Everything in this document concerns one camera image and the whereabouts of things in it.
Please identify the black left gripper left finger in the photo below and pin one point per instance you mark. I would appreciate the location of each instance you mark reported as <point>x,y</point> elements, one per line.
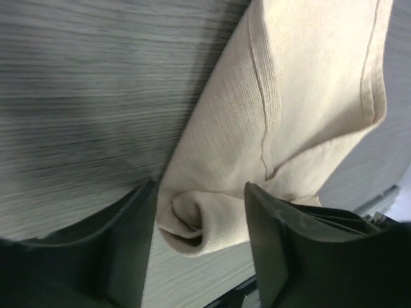
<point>100,261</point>

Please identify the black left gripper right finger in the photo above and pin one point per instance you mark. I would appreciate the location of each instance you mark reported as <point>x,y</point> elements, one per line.
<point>307,256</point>

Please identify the beige cloth napkin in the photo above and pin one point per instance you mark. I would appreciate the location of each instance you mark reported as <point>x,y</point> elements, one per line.
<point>297,87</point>

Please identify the aluminium frame rail right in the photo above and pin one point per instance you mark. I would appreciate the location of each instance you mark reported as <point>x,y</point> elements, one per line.
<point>380,204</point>

